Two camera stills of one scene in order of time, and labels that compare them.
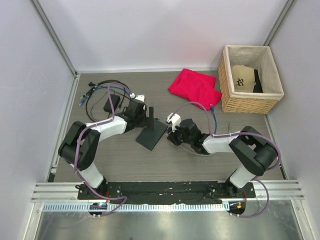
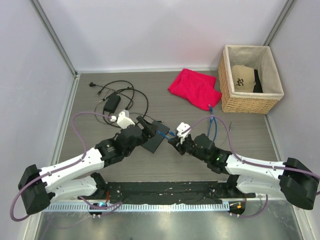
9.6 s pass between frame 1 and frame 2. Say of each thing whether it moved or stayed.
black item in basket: stayed
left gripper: moved
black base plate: stayed
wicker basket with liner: stayed
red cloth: stayed
